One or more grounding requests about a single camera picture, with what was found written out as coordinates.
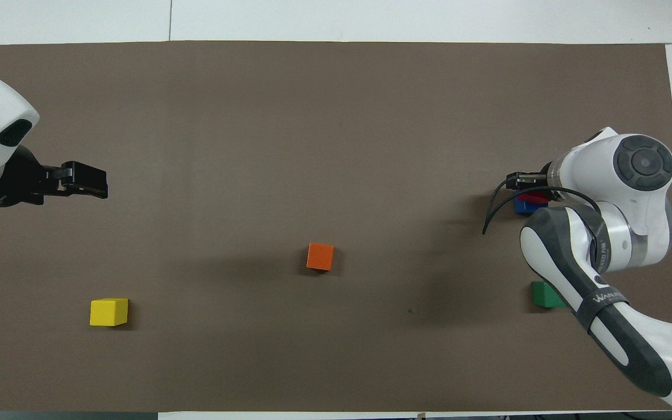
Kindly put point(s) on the brown table mat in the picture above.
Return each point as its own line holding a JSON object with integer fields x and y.
{"x": 336, "y": 116}

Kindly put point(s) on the blue cube block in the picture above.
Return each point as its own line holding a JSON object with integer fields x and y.
{"x": 522, "y": 210}

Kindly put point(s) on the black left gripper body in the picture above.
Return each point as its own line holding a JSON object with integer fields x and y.
{"x": 21, "y": 184}

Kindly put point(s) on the red cube block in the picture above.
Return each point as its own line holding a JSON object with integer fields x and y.
{"x": 531, "y": 198}

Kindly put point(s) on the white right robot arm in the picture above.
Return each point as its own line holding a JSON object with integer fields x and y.
{"x": 633, "y": 175}

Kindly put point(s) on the yellow cube block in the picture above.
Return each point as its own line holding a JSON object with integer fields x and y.
{"x": 108, "y": 312}

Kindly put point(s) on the orange cube block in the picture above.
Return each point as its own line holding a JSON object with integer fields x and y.
{"x": 319, "y": 256}

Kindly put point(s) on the green cube block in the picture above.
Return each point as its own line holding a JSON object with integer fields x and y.
{"x": 543, "y": 296}

